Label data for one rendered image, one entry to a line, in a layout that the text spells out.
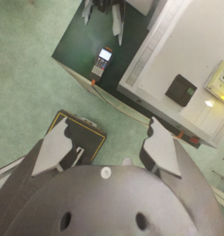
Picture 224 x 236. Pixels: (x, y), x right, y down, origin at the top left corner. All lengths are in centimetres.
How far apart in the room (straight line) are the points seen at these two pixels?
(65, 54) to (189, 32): 68
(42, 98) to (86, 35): 123
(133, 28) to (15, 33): 185
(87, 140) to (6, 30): 205
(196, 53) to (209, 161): 229
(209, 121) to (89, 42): 85
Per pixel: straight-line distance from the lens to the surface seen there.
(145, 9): 78
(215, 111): 72
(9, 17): 236
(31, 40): 201
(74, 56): 61
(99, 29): 68
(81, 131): 99
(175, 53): 58
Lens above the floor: 121
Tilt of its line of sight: 84 degrees down
